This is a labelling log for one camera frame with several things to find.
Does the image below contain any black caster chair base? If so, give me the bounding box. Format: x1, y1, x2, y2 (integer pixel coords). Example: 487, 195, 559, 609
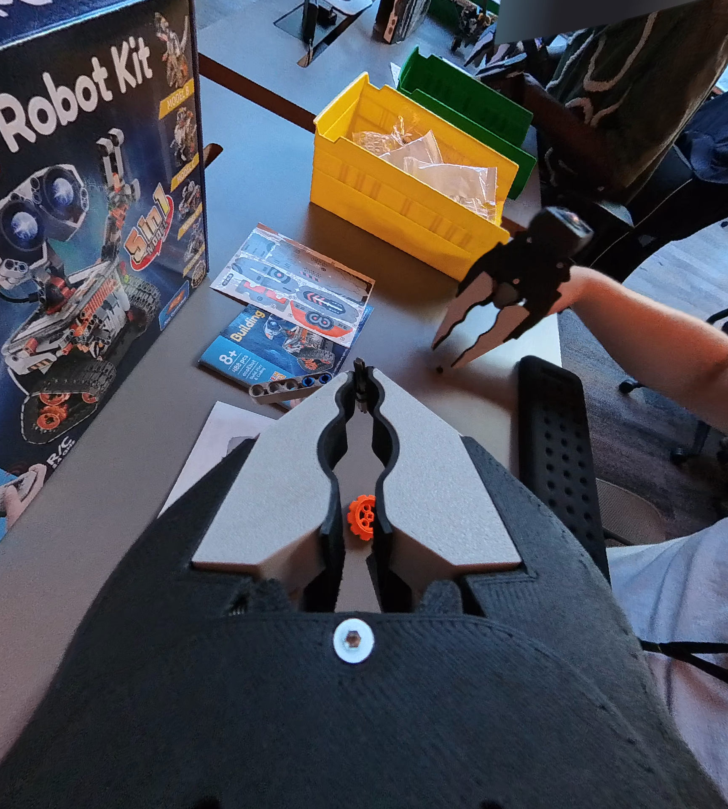
617, 373, 720, 466

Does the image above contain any green plastic bin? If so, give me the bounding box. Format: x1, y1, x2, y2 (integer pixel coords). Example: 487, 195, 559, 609
397, 46, 537, 200

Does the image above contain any black office chair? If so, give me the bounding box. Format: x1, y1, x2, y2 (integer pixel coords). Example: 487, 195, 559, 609
585, 70, 728, 285

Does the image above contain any clear plastic parts bag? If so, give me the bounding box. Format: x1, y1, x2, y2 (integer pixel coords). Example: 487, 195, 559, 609
402, 129, 501, 222
351, 117, 429, 160

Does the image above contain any person's white t-shirt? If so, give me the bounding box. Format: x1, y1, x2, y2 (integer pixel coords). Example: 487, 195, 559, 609
607, 398, 728, 809

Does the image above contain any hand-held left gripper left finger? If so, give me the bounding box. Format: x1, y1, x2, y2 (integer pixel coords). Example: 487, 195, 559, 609
191, 372, 349, 613

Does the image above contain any blue kit manual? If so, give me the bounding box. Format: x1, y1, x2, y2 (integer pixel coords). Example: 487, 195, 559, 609
199, 303, 374, 412

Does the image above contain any blue robot kit box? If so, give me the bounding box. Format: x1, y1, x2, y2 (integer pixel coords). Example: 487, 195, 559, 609
0, 0, 212, 576

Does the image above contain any yellow plastic bin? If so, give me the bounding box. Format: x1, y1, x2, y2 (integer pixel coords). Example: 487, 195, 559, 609
310, 71, 520, 281

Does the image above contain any dark kit box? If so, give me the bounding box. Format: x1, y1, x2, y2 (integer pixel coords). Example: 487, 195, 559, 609
373, 0, 432, 45

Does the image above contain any black axle rod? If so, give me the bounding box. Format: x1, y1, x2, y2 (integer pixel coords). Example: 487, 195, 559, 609
351, 357, 372, 415

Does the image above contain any grey chair seat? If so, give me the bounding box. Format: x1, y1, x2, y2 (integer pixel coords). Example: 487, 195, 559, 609
594, 477, 668, 546

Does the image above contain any grey perforated brick beam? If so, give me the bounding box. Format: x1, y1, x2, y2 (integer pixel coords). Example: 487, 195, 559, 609
249, 372, 337, 405

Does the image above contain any white open instruction booklet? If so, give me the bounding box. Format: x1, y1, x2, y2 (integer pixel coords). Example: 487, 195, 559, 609
158, 401, 277, 519

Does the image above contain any black strap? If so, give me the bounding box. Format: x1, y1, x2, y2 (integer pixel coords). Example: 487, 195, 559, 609
639, 638, 728, 704

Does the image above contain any orange gear wheel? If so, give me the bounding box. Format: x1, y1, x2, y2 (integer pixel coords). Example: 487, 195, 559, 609
346, 494, 379, 544

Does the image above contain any grey desk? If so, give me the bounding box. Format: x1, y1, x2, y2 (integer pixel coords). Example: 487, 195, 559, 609
0, 60, 564, 809

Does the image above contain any brick plane model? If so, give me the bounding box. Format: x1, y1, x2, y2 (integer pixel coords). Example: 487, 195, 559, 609
452, 0, 499, 55

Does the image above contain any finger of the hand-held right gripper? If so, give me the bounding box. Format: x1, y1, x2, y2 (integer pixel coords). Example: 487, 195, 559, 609
431, 280, 499, 350
449, 302, 533, 370

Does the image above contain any grey orange sticker sheet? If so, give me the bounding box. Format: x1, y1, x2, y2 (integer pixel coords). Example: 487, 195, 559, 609
211, 222, 375, 345

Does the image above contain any person's right forearm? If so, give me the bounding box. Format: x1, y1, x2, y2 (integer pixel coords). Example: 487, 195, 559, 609
556, 265, 728, 470

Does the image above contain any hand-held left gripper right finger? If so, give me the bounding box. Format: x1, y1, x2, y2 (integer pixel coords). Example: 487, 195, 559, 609
367, 370, 524, 613

